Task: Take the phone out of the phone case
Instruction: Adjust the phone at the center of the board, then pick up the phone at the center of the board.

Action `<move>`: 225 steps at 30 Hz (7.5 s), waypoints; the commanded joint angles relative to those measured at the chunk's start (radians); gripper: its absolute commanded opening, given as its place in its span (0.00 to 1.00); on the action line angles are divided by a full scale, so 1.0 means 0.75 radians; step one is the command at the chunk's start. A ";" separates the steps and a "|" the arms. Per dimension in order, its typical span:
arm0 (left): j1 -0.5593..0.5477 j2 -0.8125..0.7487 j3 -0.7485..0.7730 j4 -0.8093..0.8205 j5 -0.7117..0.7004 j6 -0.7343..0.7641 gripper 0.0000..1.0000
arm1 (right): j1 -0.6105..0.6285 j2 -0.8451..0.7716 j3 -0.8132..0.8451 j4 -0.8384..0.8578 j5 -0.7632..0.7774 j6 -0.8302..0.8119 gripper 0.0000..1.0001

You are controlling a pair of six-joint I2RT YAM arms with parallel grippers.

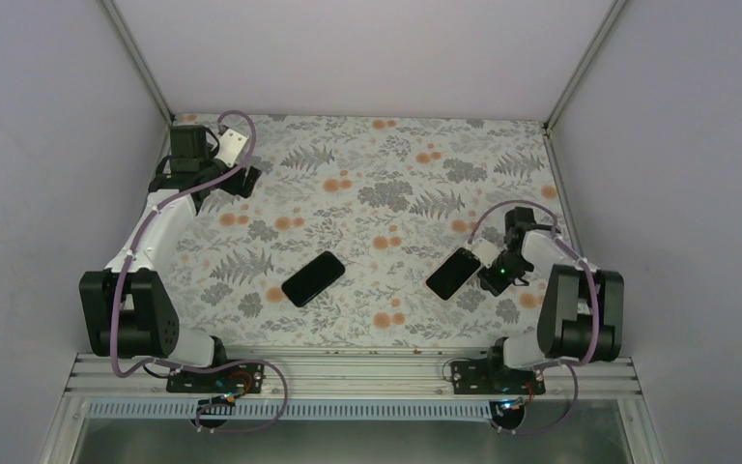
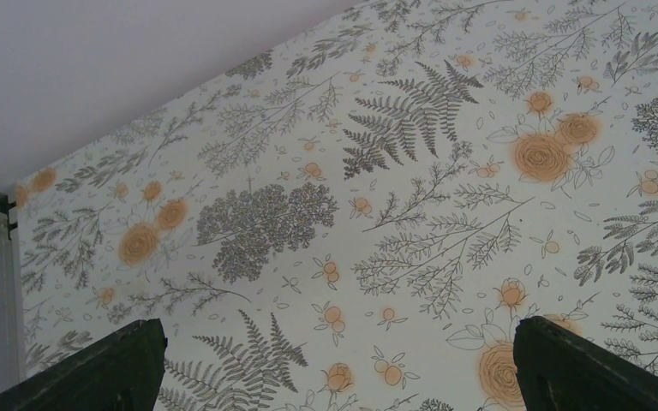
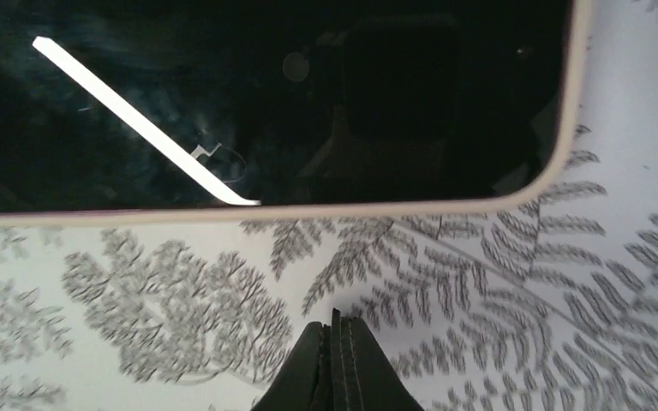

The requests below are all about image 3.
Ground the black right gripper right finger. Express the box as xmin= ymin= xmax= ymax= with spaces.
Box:
xmin=330 ymin=309 xmax=423 ymax=411

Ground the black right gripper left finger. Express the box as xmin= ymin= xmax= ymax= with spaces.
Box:
xmin=252 ymin=322 xmax=331 ymax=411

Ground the beige phone case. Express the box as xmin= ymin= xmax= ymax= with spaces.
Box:
xmin=0 ymin=0 xmax=594 ymax=230

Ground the black smartphone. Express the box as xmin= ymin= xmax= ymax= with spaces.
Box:
xmin=0 ymin=0 xmax=572 ymax=214

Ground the floral patterned table mat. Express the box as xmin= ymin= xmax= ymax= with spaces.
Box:
xmin=0 ymin=1 xmax=658 ymax=410

